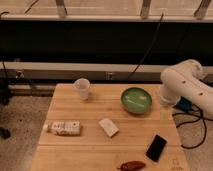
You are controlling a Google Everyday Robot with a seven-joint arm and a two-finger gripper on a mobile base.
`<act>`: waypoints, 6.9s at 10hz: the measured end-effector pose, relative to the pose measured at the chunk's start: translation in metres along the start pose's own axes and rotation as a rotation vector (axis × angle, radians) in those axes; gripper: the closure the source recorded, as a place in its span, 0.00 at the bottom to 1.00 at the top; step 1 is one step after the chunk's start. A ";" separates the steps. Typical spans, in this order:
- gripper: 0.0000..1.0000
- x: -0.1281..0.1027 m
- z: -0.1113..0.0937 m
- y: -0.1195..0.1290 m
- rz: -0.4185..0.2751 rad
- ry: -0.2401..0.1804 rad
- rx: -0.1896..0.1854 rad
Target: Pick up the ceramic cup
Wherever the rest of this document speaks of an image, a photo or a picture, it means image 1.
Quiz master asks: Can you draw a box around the green bowl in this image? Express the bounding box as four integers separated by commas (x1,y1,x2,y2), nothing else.
120,87,152,115

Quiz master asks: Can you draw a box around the black hanging cable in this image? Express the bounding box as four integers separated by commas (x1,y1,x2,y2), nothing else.
126,12,165,82

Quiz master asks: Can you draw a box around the blue connector block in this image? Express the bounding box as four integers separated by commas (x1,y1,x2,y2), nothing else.
175,98,192,111

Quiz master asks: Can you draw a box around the black floor cable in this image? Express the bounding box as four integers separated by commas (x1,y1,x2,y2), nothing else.
172,103,213,150

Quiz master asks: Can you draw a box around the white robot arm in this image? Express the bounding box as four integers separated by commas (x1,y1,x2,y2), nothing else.
157,59,213,115

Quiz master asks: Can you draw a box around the black smartphone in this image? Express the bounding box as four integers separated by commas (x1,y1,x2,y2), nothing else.
146,135,167,162

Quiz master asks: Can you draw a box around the white printed carton box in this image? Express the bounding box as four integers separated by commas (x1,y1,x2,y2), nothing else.
43,121,81,136

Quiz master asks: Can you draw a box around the dried red chili pepper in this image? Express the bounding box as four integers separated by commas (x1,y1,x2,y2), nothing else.
119,161,146,171

